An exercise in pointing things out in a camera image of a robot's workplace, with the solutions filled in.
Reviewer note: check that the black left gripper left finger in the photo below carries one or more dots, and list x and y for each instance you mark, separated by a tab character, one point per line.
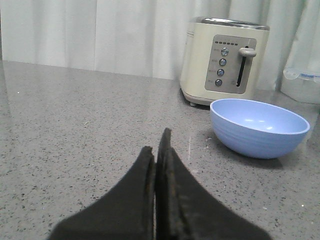
126	212

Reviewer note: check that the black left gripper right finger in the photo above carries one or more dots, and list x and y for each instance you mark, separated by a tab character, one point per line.
186	211

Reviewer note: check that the blue plastic bowl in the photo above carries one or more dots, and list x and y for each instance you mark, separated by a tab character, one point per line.
256	129

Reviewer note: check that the cream toaster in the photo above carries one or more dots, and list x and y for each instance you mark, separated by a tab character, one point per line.
222	59

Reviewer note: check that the clear plastic container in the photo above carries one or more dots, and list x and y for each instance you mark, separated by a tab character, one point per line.
301	85

